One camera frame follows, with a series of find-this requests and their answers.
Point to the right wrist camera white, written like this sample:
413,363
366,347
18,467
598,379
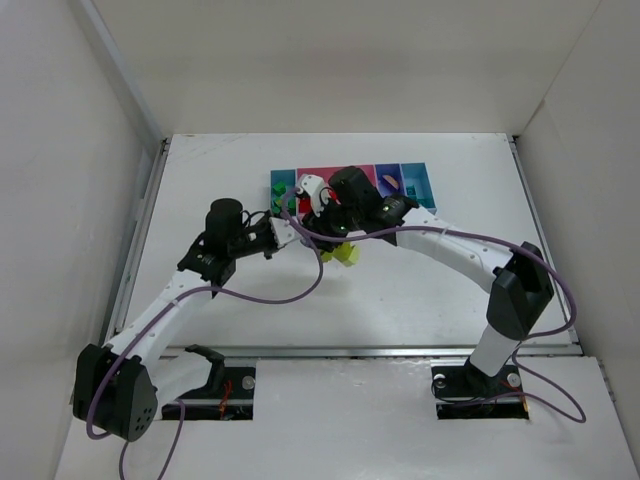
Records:
315,189

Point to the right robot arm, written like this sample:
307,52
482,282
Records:
515,279

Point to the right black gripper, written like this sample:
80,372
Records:
317,226

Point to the large pink bin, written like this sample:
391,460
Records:
325,173

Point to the small green number brick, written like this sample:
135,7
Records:
276,206

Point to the aluminium rail front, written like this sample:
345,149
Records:
372,352

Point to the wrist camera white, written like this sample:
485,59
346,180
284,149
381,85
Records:
315,189
284,233

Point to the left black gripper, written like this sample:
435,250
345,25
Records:
267,236

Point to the red brick cluster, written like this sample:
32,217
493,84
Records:
304,206

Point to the light blue bin right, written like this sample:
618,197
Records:
416,174

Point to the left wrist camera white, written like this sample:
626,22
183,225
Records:
284,233

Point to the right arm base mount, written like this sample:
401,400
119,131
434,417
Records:
464,393

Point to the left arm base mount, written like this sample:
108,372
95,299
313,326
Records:
235,390

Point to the lime green duplo stack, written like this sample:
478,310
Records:
346,253

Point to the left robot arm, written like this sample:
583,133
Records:
121,386

